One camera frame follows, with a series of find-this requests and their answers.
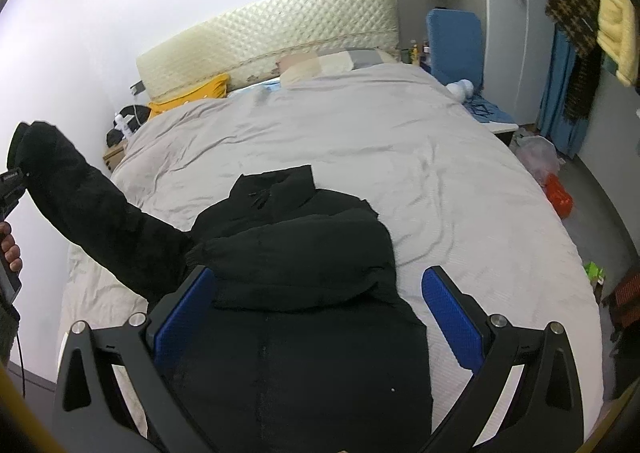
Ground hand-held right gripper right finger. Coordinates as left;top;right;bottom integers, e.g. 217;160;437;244
421;266;584;453

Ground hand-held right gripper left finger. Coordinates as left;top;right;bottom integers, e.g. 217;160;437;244
52;266;218;453

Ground black puffer jacket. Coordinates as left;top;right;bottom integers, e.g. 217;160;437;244
9;120;435;453

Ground person's left forearm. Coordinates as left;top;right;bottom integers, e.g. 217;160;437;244
0;300;21;370

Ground blue crumpled clothes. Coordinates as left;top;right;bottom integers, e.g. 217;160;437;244
462;93;519;127

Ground person's left hand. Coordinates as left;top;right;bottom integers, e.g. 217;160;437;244
0;222;23;275

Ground cardboard box nightstand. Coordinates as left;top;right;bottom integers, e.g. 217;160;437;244
102;140;129;175

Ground black bag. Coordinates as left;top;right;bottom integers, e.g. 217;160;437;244
105;104;152;147

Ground bed with grey duvet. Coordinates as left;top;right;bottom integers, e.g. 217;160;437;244
60;60;601;453

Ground red bag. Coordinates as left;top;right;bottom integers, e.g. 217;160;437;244
543;172;575;219

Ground red striped cloth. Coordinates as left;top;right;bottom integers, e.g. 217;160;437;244
602;267;640;330

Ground translucent plastic bag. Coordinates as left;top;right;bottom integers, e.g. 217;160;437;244
509;130;561;185

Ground yellow pillow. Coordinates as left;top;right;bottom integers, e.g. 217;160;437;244
148;74;231;120

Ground white plush toy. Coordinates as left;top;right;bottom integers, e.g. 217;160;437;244
446;79;475;99

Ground blue hanging garment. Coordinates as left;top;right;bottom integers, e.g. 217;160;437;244
537;26;584;157

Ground light blue sheet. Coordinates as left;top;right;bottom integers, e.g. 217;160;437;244
227;78;284;97

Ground grey white pillow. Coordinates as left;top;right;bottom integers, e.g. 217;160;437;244
345;47;402;69

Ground blue folding chair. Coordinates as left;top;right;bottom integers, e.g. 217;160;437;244
424;8;485;90

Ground beige pink pillow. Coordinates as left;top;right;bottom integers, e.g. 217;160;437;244
277;52;354;85

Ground grey white wardrobe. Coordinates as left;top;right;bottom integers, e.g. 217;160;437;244
390;0;557;135

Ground cream quilted headboard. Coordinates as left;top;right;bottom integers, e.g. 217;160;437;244
136;0;400;100

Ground black cable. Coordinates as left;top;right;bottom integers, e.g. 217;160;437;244
14;317;29;402

